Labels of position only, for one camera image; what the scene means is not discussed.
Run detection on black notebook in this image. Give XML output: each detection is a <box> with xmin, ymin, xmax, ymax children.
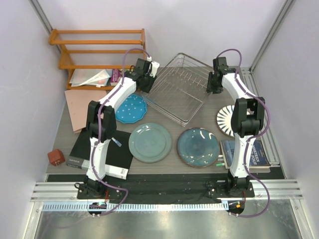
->
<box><xmin>66</xmin><ymin>129</ymin><xmax>133</xmax><ymax>180</ymax></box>

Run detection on blue hardcover book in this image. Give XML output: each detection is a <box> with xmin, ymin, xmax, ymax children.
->
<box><xmin>219</xmin><ymin>139</ymin><xmax>272</xmax><ymax>172</ymax></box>

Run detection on white blue striped plate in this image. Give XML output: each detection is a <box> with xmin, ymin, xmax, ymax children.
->
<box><xmin>216</xmin><ymin>105</ymin><xmax>235</xmax><ymax>137</ymax></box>

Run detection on wooden shelf rack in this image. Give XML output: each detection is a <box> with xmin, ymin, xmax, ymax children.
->
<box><xmin>48</xmin><ymin>28</ymin><xmax>147</xmax><ymax>90</ymax></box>

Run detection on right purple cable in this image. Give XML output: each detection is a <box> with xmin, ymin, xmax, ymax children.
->
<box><xmin>215</xmin><ymin>48</ymin><xmax>272</xmax><ymax>219</ymax></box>

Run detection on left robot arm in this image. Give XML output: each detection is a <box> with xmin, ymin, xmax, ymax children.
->
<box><xmin>84</xmin><ymin>57</ymin><xmax>160</xmax><ymax>199</ymax></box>

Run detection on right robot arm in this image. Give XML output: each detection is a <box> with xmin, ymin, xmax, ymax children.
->
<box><xmin>206</xmin><ymin>57</ymin><xmax>265</xmax><ymax>197</ymax></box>

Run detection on wire dish rack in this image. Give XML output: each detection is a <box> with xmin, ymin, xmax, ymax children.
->
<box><xmin>142</xmin><ymin>53</ymin><xmax>213</xmax><ymax>126</ymax></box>

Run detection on dark blue glazed plate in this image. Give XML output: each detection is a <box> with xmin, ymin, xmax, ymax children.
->
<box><xmin>176</xmin><ymin>127</ymin><xmax>220</xmax><ymax>168</ymax></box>

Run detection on purple green paperback book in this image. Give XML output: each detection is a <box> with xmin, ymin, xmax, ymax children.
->
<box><xmin>110</xmin><ymin>69</ymin><xmax>122</xmax><ymax>86</ymax></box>

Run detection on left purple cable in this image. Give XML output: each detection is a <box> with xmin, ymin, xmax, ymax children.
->
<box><xmin>53</xmin><ymin>48</ymin><xmax>153</xmax><ymax>229</ymax></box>

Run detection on blue polka dot plate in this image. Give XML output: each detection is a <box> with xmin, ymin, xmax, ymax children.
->
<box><xmin>115</xmin><ymin>94</ymin><xmax>147</xmax><ymax>123</ymax></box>

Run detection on purple cable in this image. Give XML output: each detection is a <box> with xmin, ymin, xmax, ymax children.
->
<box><xmin>215</xmin><ymin>48</ymin><xmax>272</xmax><ymax>219</ymax></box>
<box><xmin>53</xmin><ymin>48</ymin><xmax>153</xmax><ymax>229</ymax></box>

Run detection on grey-green ceramic plate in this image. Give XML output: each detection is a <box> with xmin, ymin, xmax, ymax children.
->
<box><xmin>129</xmin><ymin>123</ymin><xmax>172</xmax><ymax>163</ymax></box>

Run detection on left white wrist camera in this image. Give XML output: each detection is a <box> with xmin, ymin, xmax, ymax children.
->
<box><xmin>147</xmin><ymin>56</ymin><xmax>160</xmax><ymax>78</ymax></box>

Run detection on white blue pen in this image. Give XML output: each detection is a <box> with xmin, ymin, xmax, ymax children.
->
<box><xmin>112</xmin><ymin>137</ymin><xmax>122</xmax><ymax>147</ymax></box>

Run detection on pink paper folder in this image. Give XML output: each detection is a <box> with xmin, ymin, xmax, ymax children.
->
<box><xmin>65</xmin><ymin>90</ymin><xmax>107</xmax><ymax>133</ymax></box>

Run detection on clear plastic sleeve papers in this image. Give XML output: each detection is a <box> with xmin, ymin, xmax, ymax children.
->
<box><xmin>70</xmin><ymin>69</ymin><xmax>113</xmax><ymax>87</ymax></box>

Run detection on red cube adapter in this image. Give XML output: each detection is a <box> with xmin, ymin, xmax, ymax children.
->
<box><xmin>47</xmin><ymin>149</ymin><xmax>65</xmax><ymax>166</ymax></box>

